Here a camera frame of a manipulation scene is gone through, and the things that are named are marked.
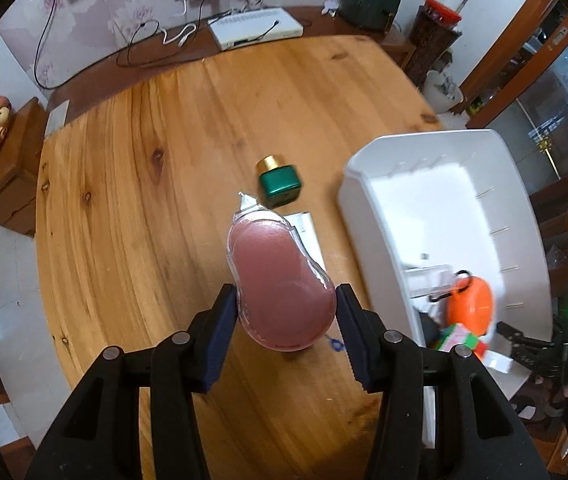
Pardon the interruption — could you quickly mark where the wooden TV stand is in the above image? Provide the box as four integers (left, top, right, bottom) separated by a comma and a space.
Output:
46, 5, 417, 136

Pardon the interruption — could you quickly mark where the black cable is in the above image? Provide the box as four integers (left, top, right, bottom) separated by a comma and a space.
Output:
116, 19, 166, 68
34, 0, 72, 91

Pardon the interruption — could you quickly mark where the orange round container with clip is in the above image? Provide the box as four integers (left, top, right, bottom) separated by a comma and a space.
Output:
429, 270, 495, 338

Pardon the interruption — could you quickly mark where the clear plastic case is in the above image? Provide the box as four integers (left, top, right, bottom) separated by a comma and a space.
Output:
284, 211, 326, 273

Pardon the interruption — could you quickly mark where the white plastic bin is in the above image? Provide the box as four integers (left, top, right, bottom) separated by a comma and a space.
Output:
338, 129, 554, 451

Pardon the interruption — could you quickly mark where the wooden side cabinet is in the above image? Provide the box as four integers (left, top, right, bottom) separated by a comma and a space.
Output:
0, 97, 50, 238

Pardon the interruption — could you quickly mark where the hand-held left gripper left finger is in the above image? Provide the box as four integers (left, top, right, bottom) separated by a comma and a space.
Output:
24, 283, 239, 480

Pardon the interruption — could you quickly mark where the dark green appliance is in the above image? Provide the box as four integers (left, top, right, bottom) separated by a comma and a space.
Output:
339, 0, 404, 32

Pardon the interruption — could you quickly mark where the white bucket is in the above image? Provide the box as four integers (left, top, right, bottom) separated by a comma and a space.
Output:
423, 67, 465, 113

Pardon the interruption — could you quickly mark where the white cable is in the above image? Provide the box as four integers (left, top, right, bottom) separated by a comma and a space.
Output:
161, 0, 206, 48

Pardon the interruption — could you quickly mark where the white set-top box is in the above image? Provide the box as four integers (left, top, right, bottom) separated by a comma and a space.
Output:
207, 7, 302, 52

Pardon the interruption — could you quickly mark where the colourful puzzle cube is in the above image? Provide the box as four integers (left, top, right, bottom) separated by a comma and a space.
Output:
434, 324, 487, 356

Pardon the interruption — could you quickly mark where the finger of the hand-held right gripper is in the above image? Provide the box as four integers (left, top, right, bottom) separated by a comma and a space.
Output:
510, 340, 565, 381
495, 321, 537, 345

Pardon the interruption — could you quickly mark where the green jar with gold cap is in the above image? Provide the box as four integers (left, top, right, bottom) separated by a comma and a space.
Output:
256, 156, 302, 209

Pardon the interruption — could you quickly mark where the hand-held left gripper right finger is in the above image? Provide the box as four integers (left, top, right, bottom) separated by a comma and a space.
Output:
336, 283, 550, 480

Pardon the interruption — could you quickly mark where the wooden glass cabinet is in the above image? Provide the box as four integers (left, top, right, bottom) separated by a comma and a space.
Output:
464, 0, 568, 181

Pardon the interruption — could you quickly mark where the pink sponge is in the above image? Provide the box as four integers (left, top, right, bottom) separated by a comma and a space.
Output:
227, 192, 337, 352

